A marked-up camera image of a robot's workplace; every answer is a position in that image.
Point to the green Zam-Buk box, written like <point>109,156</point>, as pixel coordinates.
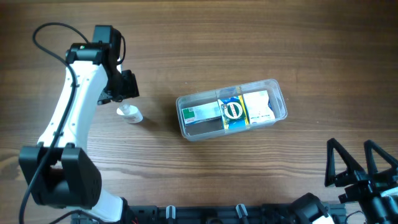
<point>232,109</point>

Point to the white green medicine box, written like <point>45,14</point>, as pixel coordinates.
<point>201,113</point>

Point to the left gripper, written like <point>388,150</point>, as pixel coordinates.
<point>130,86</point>

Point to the clear plastic container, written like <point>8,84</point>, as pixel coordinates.
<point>214,128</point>

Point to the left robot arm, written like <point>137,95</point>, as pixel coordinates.
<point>57,169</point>

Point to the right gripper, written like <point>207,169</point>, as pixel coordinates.
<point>357,182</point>

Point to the blue VapoDrops box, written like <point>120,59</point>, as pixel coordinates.
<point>236,124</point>

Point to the small white bottle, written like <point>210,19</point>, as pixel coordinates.
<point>130,113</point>

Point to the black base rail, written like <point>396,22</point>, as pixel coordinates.
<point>267,213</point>

